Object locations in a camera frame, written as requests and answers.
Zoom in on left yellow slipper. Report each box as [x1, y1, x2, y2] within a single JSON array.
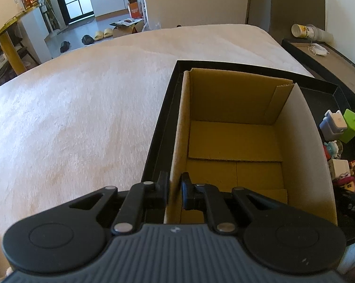
[[94, 31, 104, 42]]

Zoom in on yellow table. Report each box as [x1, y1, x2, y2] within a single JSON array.
[[0, 5, 39, 75]]

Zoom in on orange cardboard box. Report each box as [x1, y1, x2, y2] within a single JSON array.
[[127, 0, 143, 19]]

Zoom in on cream plush blanket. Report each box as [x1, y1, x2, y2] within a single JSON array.
[[0, 24, 307, 278]]

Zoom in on large black tray box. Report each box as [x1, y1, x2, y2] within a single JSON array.
[[141, 60, 355, 245]]

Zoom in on right black slipper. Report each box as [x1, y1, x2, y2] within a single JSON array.
[[81, 34, 95, 45]]

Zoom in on white cube toy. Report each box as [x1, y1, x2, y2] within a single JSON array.
[[328, 159, 351, 180]]

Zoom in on black slipper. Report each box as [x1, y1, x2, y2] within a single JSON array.
[[60, 41, 71, 53], [81, 34, 95, 45]]

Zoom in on black side tray with cardboard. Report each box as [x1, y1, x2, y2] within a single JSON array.
[[282, 39, 355, 111]]

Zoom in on stacked paper cups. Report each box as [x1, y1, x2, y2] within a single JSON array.
[[291, 24, 333, 42]]

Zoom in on white standing fan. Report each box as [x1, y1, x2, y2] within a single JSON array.
[[38, 0, 61, 36]]

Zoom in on small blue white figurine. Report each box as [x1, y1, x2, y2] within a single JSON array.
[[323, 140, 343, 160]]

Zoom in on large leaning cardboard sheet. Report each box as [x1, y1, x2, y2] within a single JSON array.
[[269, 0, 326, 43]]

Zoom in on left black slipper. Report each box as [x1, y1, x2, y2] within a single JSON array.
[[60, 41, 71, 53]]

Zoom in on brown cardboard box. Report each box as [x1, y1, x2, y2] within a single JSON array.
[[165, 68, 337, 224]]

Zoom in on right yellow slipper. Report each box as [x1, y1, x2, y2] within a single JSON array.
[[103, 28, 114, 38]]

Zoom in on grey white cat figurine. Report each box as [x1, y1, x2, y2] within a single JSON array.
[[319, 110, 347, 141]]

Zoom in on yellow slipper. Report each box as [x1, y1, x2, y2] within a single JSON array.
[[103, 28, 114, 38], [94, 31, 104, 42]]

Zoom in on white face mask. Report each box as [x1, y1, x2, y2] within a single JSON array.
[[307, 43, 329, 57]]

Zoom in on green hexagonal box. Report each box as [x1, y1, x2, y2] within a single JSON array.
[[339, 109, 355, 143]]

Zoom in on flat open cardboard box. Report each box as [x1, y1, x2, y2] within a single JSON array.
[[111, 18, 144, 38]]

